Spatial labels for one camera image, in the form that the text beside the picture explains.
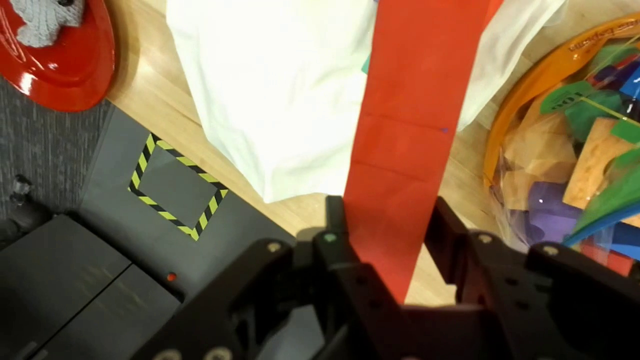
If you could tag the long orange toy block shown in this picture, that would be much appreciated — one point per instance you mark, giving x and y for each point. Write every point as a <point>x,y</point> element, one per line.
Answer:
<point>413,133</point>

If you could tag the white cloth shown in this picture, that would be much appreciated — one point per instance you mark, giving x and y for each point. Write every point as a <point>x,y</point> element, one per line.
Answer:
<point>280,87</point>

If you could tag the red plate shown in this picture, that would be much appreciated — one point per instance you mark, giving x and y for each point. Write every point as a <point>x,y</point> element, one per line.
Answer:
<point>66,72</point>

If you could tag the yellow black tape square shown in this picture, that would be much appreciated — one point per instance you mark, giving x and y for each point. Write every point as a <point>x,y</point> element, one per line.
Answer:
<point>141,163</point>

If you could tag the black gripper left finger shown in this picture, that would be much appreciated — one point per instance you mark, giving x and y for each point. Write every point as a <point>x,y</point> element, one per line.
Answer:
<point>347,266</point>

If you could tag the clear toy bag blue rim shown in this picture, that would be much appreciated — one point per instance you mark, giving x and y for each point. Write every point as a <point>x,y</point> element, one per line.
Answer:
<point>532,152</point>

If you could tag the purple toy block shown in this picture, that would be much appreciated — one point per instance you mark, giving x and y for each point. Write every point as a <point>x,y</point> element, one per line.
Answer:
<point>551,210</point>

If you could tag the dark grey flat panel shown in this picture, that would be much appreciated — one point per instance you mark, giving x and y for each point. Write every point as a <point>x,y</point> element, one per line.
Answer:
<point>176,190</point>

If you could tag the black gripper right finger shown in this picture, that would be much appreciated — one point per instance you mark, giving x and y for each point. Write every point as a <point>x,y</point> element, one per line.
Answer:
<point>461,266</point>

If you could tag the grey crumpled cloth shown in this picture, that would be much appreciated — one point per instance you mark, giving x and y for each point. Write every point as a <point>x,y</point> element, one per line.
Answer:
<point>42,20</point>

